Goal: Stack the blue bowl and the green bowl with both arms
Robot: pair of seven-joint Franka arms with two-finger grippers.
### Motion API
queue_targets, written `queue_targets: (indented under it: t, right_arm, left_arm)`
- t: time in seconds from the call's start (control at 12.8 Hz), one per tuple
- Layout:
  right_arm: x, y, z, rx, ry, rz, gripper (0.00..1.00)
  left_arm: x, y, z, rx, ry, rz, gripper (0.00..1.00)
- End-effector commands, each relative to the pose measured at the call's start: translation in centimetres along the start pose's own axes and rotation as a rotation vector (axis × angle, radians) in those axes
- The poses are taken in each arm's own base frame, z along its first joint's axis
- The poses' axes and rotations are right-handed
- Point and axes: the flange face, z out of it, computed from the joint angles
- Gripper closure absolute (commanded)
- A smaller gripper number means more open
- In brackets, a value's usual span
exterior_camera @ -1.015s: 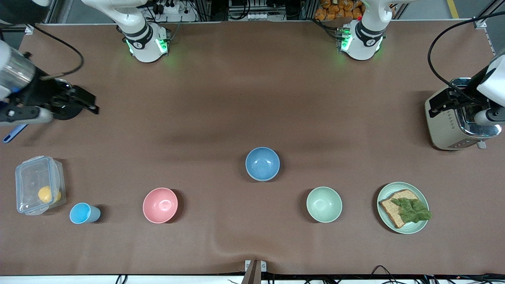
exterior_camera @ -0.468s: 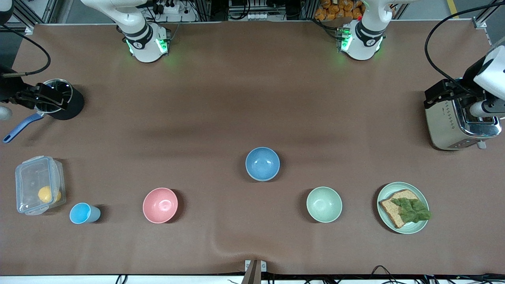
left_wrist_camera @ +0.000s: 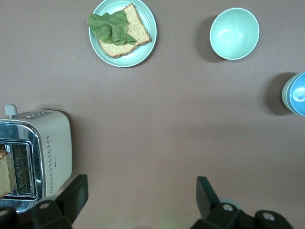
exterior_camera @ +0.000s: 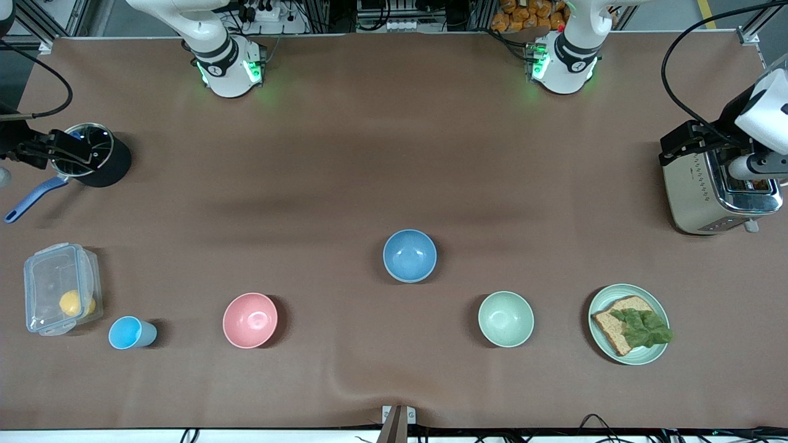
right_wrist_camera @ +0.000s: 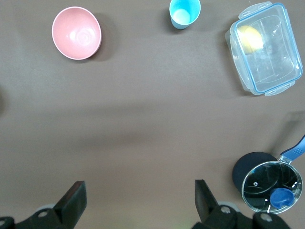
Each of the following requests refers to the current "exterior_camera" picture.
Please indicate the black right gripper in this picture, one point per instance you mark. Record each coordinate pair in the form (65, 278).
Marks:
(12, 138)

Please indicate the light green plate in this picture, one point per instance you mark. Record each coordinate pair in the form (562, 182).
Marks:
(640, 355)

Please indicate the brown table cloth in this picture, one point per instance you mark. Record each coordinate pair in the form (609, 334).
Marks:
(369, 154)

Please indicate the metal table edge bracket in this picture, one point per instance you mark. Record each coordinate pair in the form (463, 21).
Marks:
(398, 419)

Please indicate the silver toaster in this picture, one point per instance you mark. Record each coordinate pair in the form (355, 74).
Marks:
(692, 197)

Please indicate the white power strip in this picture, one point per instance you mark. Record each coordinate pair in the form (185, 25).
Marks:
(271, 13)

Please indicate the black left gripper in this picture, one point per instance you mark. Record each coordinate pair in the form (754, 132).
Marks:
(732, 118)

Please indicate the blue bowl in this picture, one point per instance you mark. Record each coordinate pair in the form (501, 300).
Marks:
(409, 253)

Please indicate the green lettuce leaf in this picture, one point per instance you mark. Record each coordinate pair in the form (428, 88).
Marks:
(646, 329)

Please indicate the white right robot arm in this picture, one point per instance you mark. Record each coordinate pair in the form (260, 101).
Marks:
(225, 61)

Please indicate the pink bowl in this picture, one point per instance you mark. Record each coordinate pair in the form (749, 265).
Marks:
(250, 320)

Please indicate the clear plastic lidded container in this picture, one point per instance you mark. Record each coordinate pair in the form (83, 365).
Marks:
(44, 274)

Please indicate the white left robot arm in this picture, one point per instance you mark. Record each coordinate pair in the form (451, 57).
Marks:
(769, 117)

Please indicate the yellow lemon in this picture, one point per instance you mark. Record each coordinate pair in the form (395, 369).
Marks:
(71, 303)

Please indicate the aluminium frame profile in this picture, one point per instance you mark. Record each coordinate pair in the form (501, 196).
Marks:
(55, 18)

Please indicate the bag of orange snacks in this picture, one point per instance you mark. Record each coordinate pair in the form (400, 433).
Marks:
(529, 15)

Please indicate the blue plastic cup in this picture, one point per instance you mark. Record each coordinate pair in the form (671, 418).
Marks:
(126, 333)

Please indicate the brown bread slice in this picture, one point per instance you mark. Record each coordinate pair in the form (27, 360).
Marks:
(609, 326)

